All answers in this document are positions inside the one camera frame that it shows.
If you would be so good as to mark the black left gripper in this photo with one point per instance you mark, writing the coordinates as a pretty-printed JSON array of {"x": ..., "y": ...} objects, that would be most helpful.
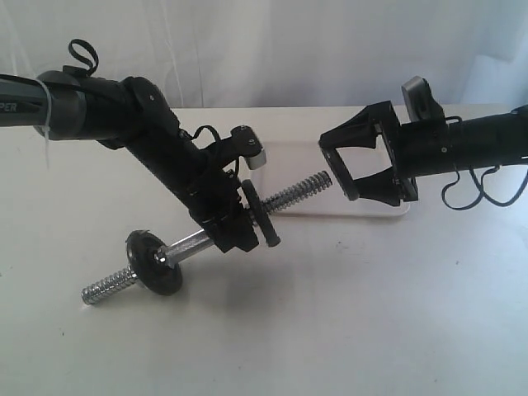
[{"x": 211, "y": 196}]

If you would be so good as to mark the chrome star collar nut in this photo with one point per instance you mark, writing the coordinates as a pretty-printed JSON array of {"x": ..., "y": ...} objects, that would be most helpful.
[{"x": 161, "y": 257}]

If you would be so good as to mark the black weight plate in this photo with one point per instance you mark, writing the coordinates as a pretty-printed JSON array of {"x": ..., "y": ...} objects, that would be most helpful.
[
  {"x": 260, "y": 215},
  {"x": 339, "y": 170},
  {"x": 142, "y": 248}
]

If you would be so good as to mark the white zip tie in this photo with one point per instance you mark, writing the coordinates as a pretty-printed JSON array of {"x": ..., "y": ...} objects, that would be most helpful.
[{"x": 45, "y": 127}]

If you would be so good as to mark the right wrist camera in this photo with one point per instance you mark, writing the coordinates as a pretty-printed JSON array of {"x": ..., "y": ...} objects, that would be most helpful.
[{"x": 419, "y": 101}]

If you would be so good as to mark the chrome threaded dumbbell bar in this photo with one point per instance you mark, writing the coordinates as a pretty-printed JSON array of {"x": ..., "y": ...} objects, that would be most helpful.
[{"x": 199, "y": 241}]

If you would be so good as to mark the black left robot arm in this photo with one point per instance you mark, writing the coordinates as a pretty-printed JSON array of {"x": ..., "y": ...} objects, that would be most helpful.
[{"x": 133, "y": 114}]

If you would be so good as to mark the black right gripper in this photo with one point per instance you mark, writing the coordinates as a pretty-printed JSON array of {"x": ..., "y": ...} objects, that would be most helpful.
[{"x": 390, "y": 186}]

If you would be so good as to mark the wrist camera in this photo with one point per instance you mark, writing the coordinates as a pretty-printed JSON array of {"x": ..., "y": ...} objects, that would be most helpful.
[
  {"x": 419, "y": 101},
  {"x": 242, "y": 143}
]

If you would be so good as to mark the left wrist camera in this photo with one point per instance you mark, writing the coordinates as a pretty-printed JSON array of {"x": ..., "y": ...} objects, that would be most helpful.
[{"x": 242, "y": 143}]

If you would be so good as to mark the white rectangular tray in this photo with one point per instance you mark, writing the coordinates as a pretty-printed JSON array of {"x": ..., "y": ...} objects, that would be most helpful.
[{"x": 289, "y": 162}]

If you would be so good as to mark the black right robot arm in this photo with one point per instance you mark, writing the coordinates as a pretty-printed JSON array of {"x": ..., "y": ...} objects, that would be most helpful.
[{"x": 422, "y": 148}]

